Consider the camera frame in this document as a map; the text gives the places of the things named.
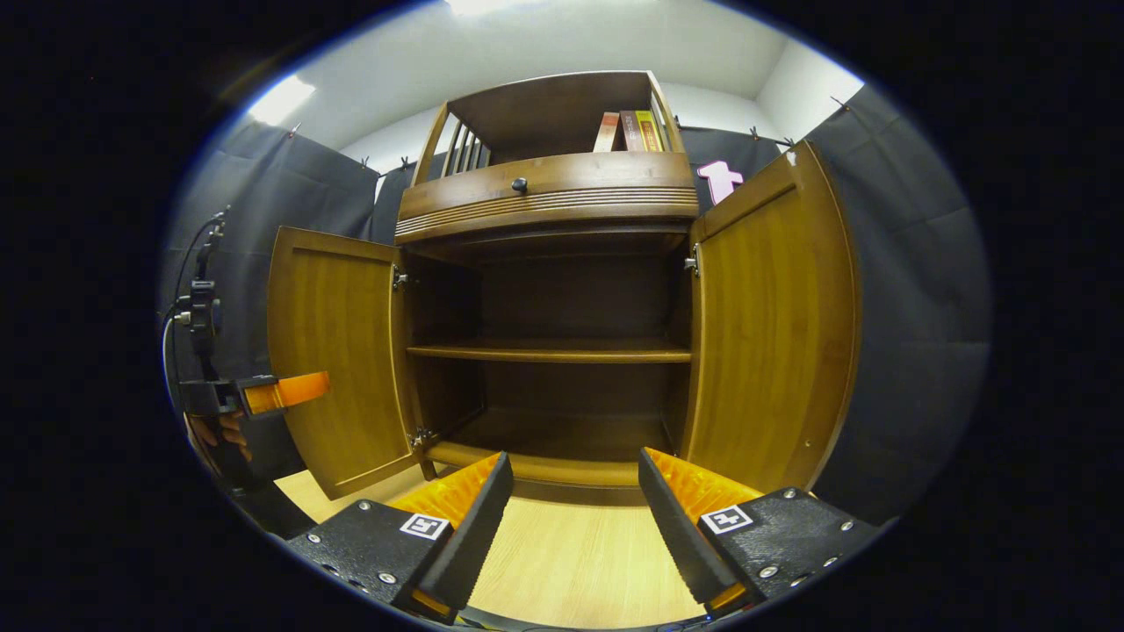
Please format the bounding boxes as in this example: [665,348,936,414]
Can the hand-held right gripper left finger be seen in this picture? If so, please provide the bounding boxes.
[288,451,515,622]

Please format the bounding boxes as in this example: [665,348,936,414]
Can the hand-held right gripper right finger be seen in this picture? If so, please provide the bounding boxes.
[638,447,883,618]

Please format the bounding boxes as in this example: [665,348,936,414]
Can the wooden shoe cabinet door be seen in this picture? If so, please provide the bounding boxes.
[683,140,863,497]
[266,226,437,501]

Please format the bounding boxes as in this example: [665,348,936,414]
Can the wooden double-door shoe cabinet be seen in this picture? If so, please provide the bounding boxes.
[266,70,863,508]

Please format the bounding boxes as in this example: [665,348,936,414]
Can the wooden cabinet drawer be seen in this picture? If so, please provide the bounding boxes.
[395,151,701,245]

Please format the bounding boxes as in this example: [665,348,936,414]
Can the wooden inner shelf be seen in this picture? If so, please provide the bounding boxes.
[406,338,695,364]

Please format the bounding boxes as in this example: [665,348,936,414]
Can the small ceiling light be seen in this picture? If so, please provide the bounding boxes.
[248,75,317,126]

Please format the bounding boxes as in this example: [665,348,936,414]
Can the black backdrop cloth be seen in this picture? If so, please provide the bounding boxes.
[162,83,993,528]

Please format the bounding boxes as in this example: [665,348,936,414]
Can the large ceiling light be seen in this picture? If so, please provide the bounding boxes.
[443,0,563,17]

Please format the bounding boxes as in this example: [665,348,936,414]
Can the grey cable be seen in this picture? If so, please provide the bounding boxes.
[161,312,190,413]

